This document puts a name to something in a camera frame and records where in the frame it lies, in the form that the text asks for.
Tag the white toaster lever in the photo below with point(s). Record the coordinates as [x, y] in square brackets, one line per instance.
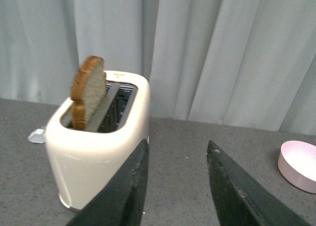
[37, 136]

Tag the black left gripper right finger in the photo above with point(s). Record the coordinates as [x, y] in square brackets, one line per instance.
[239, 199]

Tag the toasted bread slice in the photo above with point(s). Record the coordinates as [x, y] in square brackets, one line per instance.
[88, 90]

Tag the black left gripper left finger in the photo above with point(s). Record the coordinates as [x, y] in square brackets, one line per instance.
[121, 201]

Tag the pink plastic bowl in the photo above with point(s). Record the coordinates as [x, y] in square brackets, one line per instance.
[297, 163]

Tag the grey-white curtain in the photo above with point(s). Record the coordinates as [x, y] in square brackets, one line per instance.
[247, 63]

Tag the cream white toaster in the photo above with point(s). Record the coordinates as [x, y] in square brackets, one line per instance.
[84, 161]

